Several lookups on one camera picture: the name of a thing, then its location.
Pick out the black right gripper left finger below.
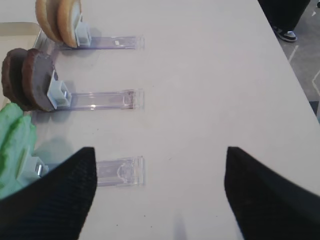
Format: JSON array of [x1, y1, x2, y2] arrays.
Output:
[[0, 147, 97, 240]]

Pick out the black white sneaker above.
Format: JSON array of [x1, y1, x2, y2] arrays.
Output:
[[272, 26, 297, 43]]

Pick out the clear pusher track bun right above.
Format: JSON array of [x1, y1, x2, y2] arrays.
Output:
[[57, 16, 145, 50]]

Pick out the brown meat patty inner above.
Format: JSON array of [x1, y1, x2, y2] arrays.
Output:
[[1, 48, 34, 111]]

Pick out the clear pusher track lettuce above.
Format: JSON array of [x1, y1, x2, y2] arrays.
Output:
[[16, 149, 145, 187]]

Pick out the brown meat patty outer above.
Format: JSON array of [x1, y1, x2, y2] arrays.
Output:
[[21, 48, 56, 112]]

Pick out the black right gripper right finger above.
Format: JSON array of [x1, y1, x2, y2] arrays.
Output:
[[224, 146, 320, 240]]

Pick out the bun slice right inner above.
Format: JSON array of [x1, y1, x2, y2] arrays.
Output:
[[35, 0, 63, 43]]

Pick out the bun slice right outer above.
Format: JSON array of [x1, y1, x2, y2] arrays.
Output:
[[57, 0, 82, 48]]

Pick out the person's black trousers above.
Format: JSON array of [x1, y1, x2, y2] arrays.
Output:
[[258, 0, 310, 31]]

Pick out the brown meat patty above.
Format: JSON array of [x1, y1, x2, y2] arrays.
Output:
[[21, 48, 56, 112], [1, 48, 34, 111]]

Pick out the green lettuce leaf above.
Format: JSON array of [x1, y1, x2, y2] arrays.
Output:
[[0, 102, 37, 199]]

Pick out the clear pusher track patty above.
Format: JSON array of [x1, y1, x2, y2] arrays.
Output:
[[46, 70, 145, 111]]

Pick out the bun slice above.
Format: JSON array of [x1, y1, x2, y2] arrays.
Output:
[[35, 0, 63, 43], [57, 0, 82, 48]]

